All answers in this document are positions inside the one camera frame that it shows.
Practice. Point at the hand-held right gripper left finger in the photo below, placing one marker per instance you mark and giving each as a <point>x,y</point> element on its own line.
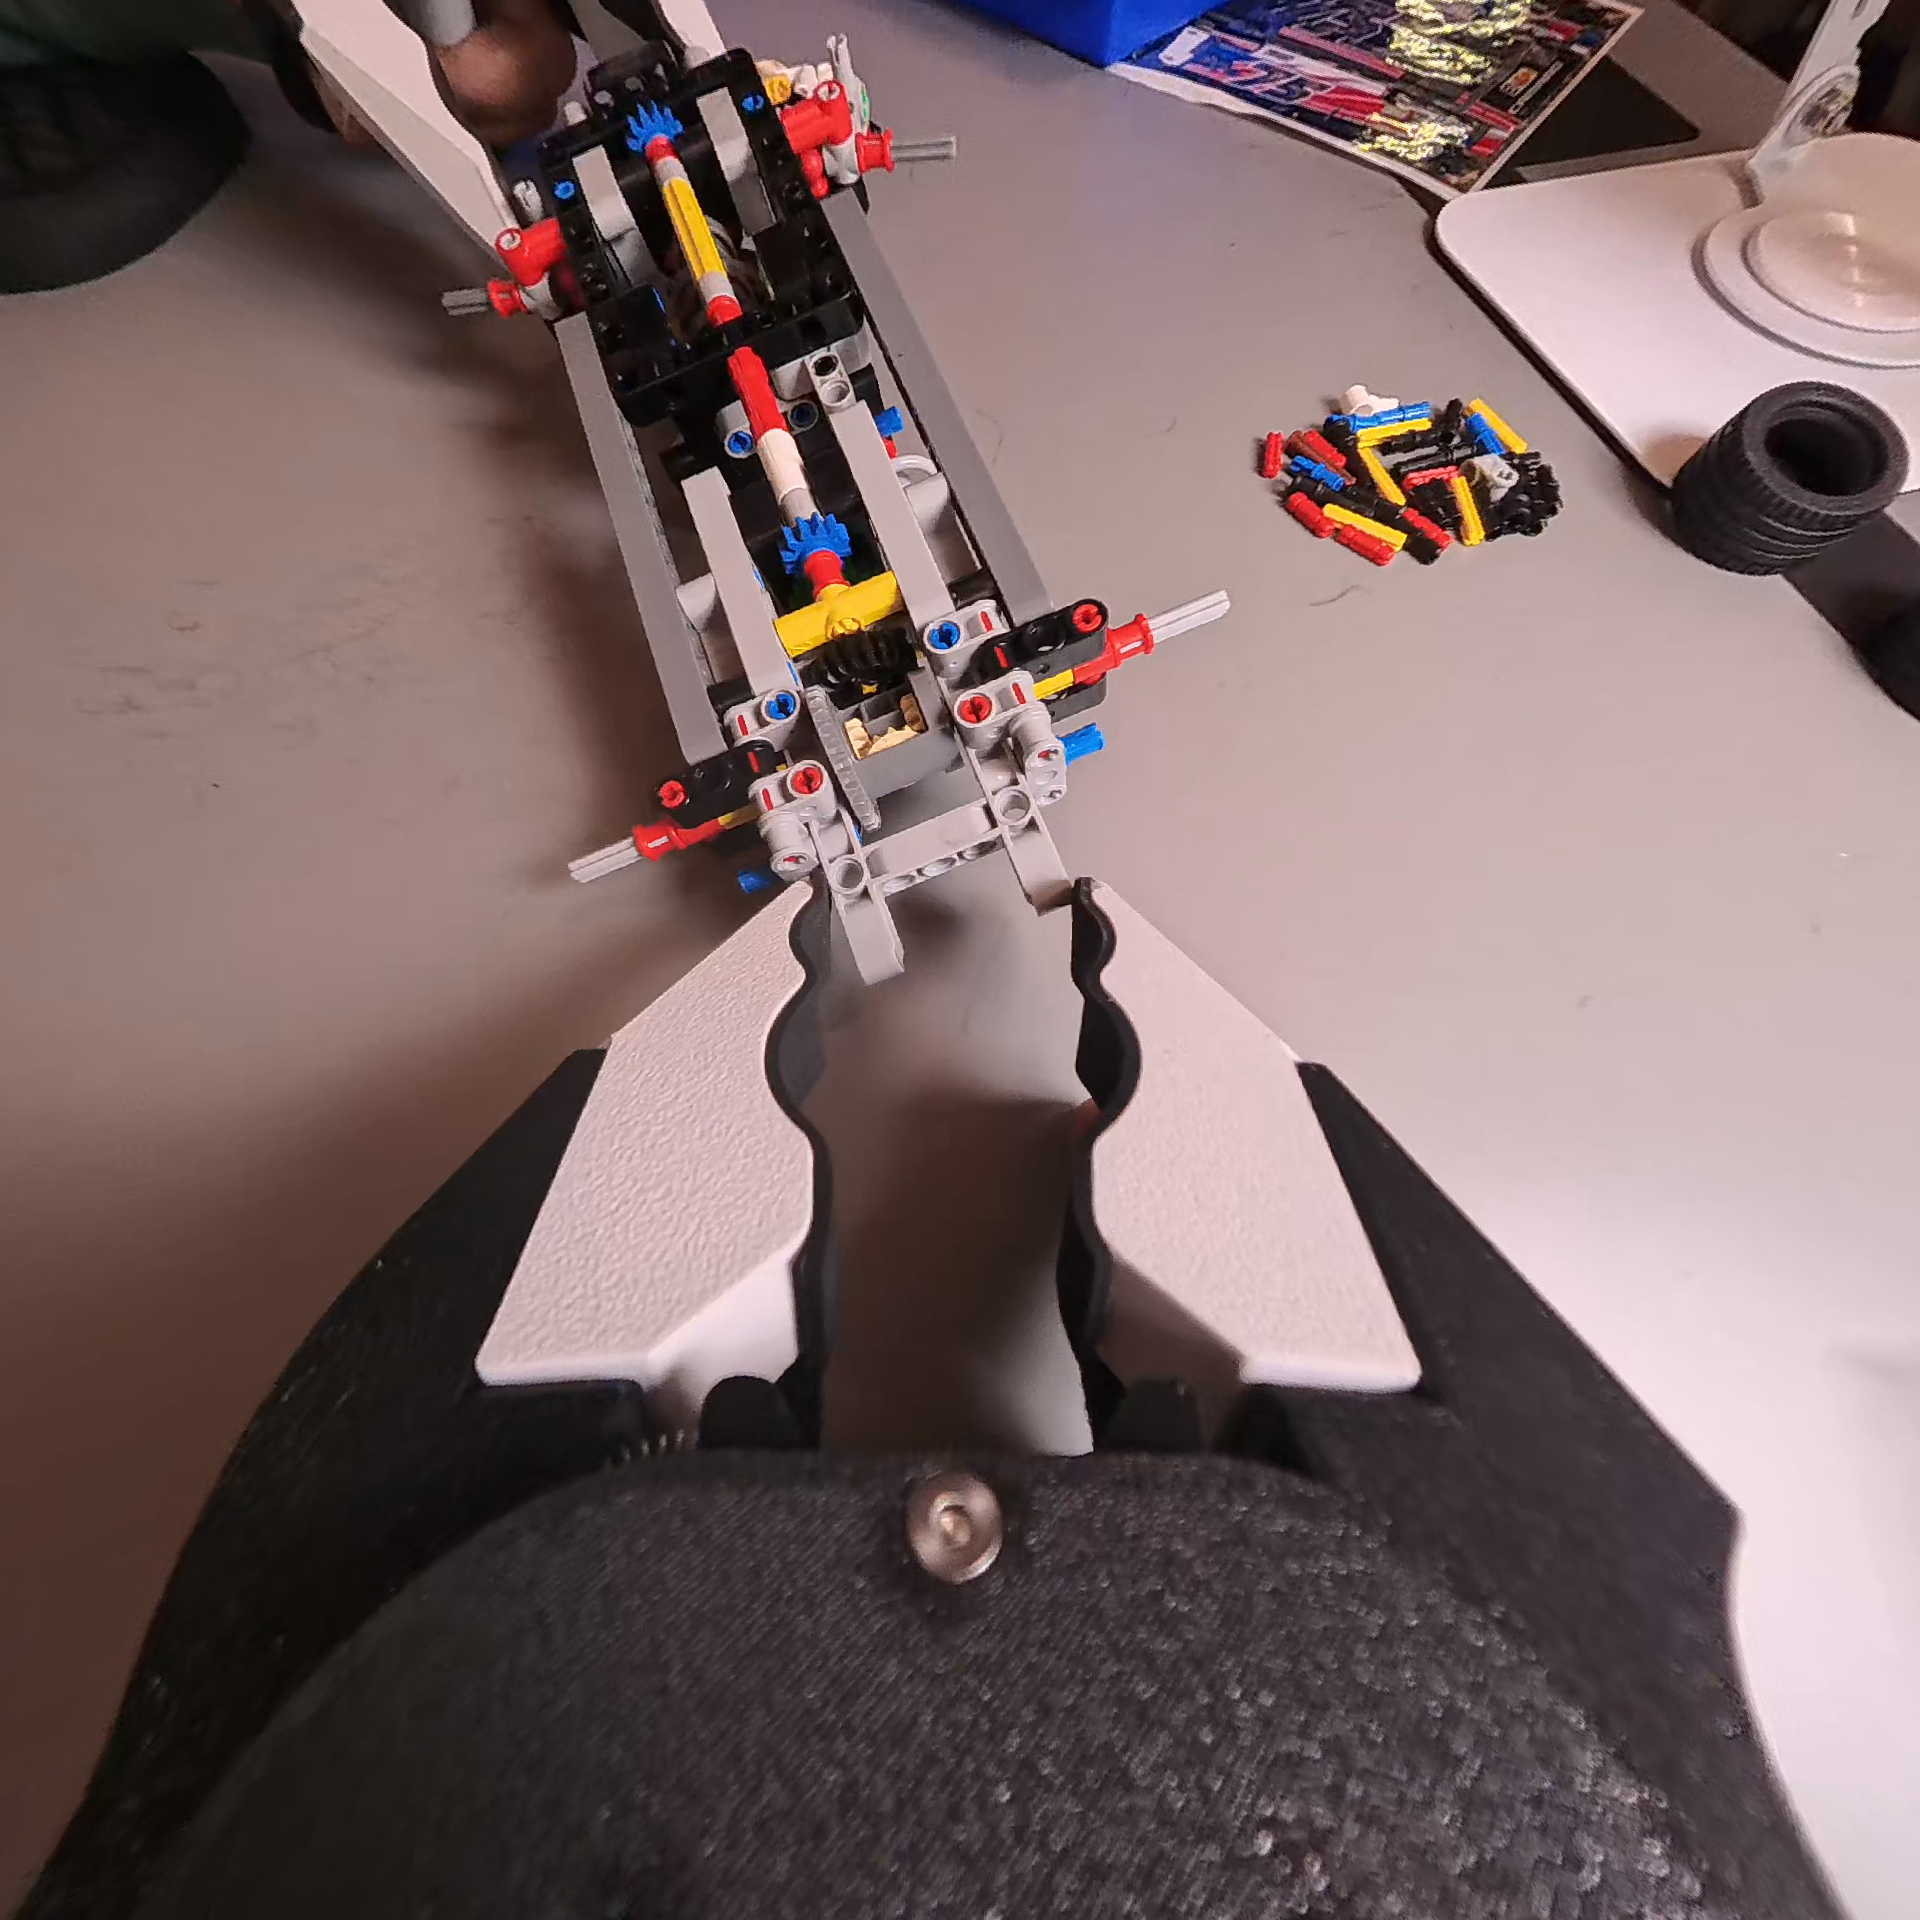
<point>660,1201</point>

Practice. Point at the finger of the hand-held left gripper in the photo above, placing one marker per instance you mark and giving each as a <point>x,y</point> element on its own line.
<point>660,20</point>
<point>388,106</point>

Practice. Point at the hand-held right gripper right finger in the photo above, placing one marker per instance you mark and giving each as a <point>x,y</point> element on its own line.
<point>1231,1201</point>

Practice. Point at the lego car chassis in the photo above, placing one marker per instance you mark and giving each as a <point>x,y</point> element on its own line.
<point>961,452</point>

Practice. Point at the pile of small lego pins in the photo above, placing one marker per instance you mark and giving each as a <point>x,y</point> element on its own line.
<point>1395,481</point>

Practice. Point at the person's left hand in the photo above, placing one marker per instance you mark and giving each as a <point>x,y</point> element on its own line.
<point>503,84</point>

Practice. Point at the black knit garment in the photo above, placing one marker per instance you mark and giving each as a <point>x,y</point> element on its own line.
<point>105,181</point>

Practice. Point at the blue plastic bin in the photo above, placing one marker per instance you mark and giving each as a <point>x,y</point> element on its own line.
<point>1080,25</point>

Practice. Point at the colourful sticker sheet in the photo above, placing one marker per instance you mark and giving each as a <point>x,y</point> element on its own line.
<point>1424,90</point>

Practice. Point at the black rubber tire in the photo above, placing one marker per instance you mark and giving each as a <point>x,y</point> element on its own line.
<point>1792,475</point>

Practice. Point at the white stand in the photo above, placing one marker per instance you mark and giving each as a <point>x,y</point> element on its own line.
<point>1588,270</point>

